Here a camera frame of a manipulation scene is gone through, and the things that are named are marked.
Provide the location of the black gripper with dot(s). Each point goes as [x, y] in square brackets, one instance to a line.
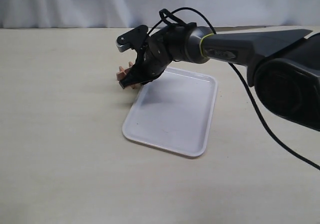
[157, 52]

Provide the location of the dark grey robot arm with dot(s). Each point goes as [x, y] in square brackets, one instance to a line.
[282, 66]

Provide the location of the white rectangular plastic tray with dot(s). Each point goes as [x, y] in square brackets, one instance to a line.
[173, 113]

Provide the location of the white backdrop curtain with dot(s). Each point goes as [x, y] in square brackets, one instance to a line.
[129, 13]

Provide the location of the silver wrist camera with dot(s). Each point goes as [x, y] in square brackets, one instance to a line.
[132, 39]

